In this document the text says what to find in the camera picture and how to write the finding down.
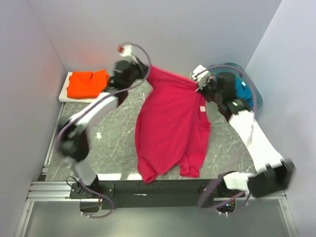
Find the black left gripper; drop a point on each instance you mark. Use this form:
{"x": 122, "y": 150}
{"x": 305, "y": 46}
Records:
{"x": 142, "y": 67}

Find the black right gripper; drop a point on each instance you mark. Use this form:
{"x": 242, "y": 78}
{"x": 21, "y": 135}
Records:
{"x": 202, "y": 90}

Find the pink t shirt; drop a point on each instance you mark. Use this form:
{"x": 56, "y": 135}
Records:
{"x": 172, "y": 127}

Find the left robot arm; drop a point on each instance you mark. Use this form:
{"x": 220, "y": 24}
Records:
{"x": 72, "y": 140}

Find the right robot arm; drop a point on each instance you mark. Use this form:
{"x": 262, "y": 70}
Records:
{"x": 273, "y": 172}

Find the blue t shirt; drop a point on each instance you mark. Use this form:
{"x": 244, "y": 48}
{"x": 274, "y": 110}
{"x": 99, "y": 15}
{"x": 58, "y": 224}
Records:
{"x": 243, "y": 91}

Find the teal plastic basket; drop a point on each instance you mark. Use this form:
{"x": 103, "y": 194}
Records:
{"x": 239, "y": 72}

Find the orange folded t shirt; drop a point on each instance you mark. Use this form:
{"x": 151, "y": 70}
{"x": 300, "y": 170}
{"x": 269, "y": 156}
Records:
{"x": 87, "y": 85}

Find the white foam pad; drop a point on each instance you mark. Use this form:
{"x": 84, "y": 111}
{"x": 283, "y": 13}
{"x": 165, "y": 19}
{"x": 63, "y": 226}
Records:
{"x": 63, "y": 94}

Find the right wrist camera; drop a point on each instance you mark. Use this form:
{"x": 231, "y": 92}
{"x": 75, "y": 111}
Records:
{"x": 201, "y": 76}

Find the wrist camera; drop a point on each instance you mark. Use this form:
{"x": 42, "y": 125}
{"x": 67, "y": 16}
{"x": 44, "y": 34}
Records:
{"x": 125, "y": 51}
{"x": 201, "y": 76}

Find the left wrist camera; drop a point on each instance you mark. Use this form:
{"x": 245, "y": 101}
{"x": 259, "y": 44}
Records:
{"x": 125, "y": 51}

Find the aluminium frame rail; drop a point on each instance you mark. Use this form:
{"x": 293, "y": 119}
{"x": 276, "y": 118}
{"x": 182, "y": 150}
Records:
{"x": 42, "y": 190}

